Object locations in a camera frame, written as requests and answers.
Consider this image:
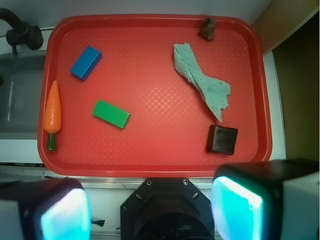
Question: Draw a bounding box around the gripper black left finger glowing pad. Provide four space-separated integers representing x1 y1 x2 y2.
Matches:
0 179 92 240

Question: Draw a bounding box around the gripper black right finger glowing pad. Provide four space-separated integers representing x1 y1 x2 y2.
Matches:
211 158 320 240

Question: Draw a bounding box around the blue rectangular block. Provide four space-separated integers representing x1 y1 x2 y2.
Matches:
70 46 102 81

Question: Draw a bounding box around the black cube block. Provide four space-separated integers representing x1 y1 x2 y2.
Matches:
205 124 238 156

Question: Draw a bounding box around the green rectangular block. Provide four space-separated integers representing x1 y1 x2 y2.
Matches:
91 99 130 129

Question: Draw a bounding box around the orange toy carrot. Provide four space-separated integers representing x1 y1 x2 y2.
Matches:
43 80 62 151

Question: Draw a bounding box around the light blue cloth rag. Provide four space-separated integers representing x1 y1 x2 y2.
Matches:
173 43 231 122

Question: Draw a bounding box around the red plastic tray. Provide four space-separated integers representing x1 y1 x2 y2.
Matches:
37 15 272 178

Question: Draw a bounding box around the grey toy sink basin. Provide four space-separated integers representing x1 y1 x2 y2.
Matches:
0 50 46 164

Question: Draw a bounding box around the dark grey faucet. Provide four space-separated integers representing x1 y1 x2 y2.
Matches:
0 7 44 56

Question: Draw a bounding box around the brown crumbly lump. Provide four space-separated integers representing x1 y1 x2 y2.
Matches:
197 17 216 42

